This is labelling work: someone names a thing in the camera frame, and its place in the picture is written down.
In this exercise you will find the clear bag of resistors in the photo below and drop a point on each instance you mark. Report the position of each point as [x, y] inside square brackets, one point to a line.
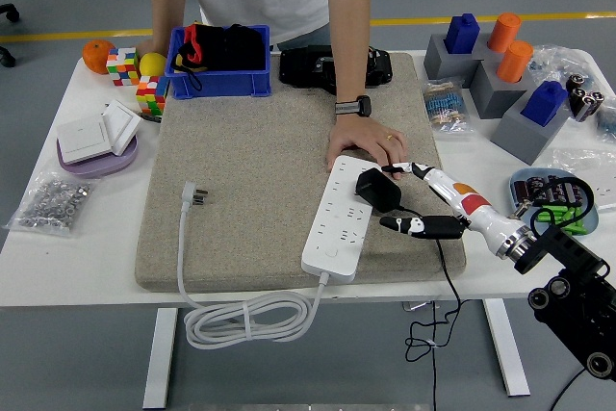
[445, 108]

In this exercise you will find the orange fruit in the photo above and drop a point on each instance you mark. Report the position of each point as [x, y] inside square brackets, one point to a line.
[96, 57]

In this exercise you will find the grey stepped block holder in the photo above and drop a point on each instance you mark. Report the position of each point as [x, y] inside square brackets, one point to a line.
[495, 93]

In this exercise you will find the black cloth with red trim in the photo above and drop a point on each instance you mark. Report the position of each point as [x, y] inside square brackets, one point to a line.
[231, 45]

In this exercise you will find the metal floor bracket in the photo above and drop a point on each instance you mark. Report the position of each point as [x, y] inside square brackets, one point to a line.
[415, 306]

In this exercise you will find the black wrist watch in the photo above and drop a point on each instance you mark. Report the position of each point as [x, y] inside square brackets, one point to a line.
[354, 107]

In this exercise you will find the black electronic device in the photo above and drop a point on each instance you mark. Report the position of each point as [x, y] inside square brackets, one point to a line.
[300, 67]

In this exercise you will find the purple tray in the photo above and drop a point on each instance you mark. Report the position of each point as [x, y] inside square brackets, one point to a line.
[108, 165]

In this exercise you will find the rubik's cube red yellow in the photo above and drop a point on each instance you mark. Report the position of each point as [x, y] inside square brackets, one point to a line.
[150, 93]

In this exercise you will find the small dark metal part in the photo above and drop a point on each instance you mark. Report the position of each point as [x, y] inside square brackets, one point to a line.
[151, 117]

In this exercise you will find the clear bag of blue parts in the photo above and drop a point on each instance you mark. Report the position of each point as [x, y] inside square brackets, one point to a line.
[558, 62]
[607, 120]

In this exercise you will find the white one-gang wall switch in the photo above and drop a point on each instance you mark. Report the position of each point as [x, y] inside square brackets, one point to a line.
[82, 139]

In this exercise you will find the person's left forearm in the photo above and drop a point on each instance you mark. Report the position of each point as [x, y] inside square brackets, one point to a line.
[349, 21]

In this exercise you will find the pile of green pegs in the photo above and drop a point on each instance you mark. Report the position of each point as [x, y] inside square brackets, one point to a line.
[558, 214]

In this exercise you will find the white two-gang wall switch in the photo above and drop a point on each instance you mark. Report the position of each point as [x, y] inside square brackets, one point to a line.
[121, 124]

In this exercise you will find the robot right hand white shell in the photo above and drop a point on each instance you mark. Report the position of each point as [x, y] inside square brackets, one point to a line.
[469, 199]

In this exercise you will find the blue block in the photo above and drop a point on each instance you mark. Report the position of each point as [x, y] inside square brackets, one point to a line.
[462, 35]
[544, 104]

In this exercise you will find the yellow lemon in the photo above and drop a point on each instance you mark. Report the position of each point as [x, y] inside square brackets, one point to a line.
[153, 64]

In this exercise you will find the person's left hand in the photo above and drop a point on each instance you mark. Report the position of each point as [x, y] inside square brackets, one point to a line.
[365, 134]

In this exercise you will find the rubik's cube with white face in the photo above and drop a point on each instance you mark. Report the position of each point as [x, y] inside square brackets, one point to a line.
[122, 67]

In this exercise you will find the person's right hand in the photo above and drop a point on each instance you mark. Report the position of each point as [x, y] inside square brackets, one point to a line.
[149, 47]

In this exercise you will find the black office chair caster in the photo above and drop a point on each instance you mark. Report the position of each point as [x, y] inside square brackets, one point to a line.
[7, 58]
[10, 12]

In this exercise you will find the white power strip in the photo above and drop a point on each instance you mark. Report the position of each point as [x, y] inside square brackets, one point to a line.
[332, 233]

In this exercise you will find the clear bag of metal nuts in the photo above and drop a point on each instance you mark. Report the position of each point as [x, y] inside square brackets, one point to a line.
[50, 201]

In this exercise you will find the orange cylinder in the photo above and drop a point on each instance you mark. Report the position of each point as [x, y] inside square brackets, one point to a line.
[504, 33]
[514, 62]

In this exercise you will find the light blue plate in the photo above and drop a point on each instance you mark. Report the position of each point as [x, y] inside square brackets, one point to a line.
[534, 172]

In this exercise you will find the white table leg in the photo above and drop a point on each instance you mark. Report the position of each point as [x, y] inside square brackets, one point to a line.
[510, 353]
[161, 363]

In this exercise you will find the grey-brown mat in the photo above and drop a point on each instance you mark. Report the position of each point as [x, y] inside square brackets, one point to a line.
[250, 151]

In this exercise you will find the blue plastic bin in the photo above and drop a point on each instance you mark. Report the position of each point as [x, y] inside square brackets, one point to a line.
[226, 84]

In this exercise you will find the black plug adapter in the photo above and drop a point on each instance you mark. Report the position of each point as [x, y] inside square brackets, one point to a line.
[377, 189]

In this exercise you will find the pack of dark capacitors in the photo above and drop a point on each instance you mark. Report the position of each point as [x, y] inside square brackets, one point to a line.
[539, 188]

